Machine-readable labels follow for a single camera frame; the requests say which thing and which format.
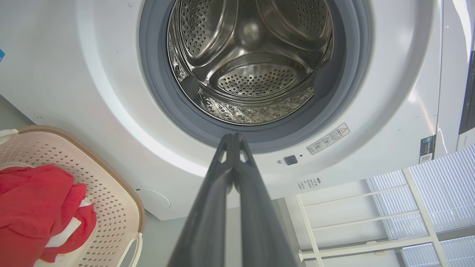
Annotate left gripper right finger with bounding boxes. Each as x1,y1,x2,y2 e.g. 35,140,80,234
235,134,297,267

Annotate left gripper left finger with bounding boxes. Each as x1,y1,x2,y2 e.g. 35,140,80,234
169,134,242,267

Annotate red and white garment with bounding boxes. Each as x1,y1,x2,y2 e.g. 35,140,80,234
0,165,98,267

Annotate cream perforated laundry basket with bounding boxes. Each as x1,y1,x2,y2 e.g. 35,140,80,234
0,125,146,267

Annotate stainless steel washing machine drum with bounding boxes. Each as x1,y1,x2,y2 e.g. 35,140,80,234
166,0,334,126

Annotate grey warning sticker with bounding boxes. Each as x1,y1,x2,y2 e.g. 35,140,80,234
307,123,350,155

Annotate grey rubber door gasket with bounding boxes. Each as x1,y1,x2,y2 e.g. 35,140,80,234
138,0,373,153

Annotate white framed window blinds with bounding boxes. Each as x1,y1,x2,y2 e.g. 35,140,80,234
295,145,475,267

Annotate black QR energy label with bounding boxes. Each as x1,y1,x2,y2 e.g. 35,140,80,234
419,135,435,164

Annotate white front-load washing machine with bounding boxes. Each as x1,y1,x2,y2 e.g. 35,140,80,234
0,0,444,221

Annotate white appliance with black panel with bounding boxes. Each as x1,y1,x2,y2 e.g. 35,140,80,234
434,0,475,158

